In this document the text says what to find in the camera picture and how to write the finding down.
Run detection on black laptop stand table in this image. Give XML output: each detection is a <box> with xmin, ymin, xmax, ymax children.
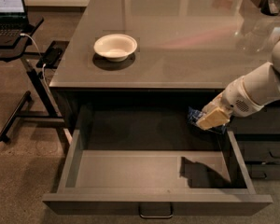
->
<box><xmin>0</xmin><ymin>15</ymin><xmax>71</xmax><ymax>144</ymax></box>

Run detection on metal drawer handle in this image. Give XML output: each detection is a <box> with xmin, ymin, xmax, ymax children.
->
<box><xmin>138</xmin><ymin>203</ymin><xmax>174</xmax><ymax>219</ymax></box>

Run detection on grey counter cabinet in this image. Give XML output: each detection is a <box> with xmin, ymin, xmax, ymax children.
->
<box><xmin>50</xmin><ymin>0</ymin><xmax>280</xmax><ymax>130</ymax></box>

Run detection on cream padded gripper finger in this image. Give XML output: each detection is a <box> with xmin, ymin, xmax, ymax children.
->
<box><xmin>196</xmin><ymin>107</ymin><xmax>230</xmax><ymax>130</ymax></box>

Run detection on dark lower cabinet drawers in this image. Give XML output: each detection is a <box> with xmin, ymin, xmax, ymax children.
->
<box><xmin>230</xmin><ymin>106</ymin><xmax>280</xmax><ymax>180</ymax></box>

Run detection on black laptop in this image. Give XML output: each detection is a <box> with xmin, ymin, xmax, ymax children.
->
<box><xmin>0</xmin><ymin>0</ymin><xmax>29</xmax><ymax>48</ymax></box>

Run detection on open grey top drawer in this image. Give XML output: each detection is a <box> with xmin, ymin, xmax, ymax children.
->
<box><xmin>43</xmin><ymin>105</ymin><xmax>273</xmax><ymax>216</ymax></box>

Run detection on blue rxbar blueberry wrapper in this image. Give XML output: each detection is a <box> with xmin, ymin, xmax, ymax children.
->
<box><xmin>188</xmin><ymin>107</ymin><xmax>226</xmax><ymax>134</ymax></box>

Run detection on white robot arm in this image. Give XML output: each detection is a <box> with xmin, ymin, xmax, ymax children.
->
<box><xmin>193</xmin><ymin>40</ymin><xmax>280</xmax><ymax>130</ymax></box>

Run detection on white bowl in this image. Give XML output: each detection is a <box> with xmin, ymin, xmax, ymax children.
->
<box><xmin>93</xmin><ymin>34</ymin><xmax>137</xmax><ymax>62</ymax></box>

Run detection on black phone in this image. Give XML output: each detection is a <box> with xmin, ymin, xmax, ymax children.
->
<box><xmin>43</xmin><ymin>48</ymin><xmax>63</xmax><ymax>65</ymax></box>

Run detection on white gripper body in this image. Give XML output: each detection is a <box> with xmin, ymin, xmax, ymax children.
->
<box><xmin>203</xmin><ymin>77</ymin><xmax>262</xmax><ymax>120</ymax></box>

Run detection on white charging cable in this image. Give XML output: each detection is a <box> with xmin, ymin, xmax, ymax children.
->
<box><xmin>20</xmin><ymin>32</ymin><xmax>50</xmax><ymax>89</ymax></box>

